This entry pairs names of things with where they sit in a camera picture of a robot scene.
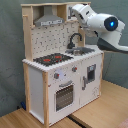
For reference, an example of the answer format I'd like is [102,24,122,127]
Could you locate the metal sink bowl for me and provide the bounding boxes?
[66,47,94,56]

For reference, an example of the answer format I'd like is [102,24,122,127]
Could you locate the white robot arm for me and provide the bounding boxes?
[72,4,128,53]

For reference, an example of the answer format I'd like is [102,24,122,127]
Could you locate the wooden toy kitchen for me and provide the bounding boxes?
[22,3,104,128]

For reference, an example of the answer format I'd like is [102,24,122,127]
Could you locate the red stove knob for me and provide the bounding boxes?
[72,66,78,73]
[54,73,60,79]

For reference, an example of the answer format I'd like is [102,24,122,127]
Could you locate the black stovetop red burners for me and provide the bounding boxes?
[34,53,71,66]

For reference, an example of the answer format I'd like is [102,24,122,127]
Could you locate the black toy faucet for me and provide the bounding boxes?
[67,33,82,49]

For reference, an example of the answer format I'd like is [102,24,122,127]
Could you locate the ice dispenser panel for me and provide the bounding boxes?
[87,65,96,82]

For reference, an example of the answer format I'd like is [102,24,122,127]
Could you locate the oven door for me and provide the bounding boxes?
[56,84,74,111]

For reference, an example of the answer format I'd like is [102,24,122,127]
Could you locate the grey range hood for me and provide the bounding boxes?
[35,5,64,27]

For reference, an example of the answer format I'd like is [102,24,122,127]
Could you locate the grey cabinet door handle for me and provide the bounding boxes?
[82,76,87,90]

